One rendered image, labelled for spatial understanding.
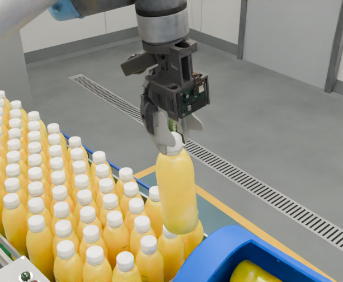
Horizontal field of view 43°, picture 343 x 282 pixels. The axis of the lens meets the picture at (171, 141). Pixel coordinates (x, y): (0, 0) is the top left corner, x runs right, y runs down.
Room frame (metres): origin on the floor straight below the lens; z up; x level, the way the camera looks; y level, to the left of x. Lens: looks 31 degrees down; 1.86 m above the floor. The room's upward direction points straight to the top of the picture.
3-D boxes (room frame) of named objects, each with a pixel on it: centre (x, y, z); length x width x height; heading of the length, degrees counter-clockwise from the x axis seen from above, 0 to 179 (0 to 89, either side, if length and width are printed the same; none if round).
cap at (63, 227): (0.82, 0.27, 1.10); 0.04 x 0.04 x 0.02
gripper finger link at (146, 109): (0.65, 0.03, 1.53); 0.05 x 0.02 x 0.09; 129
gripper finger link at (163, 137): (0.63, 0.01, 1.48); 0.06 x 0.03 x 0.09; 40
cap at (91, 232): (0.80, 0.20, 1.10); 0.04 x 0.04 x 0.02
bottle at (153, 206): (0.96, 0.04, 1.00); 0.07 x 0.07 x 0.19
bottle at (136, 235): (0.84, 0.07, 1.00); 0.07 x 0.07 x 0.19
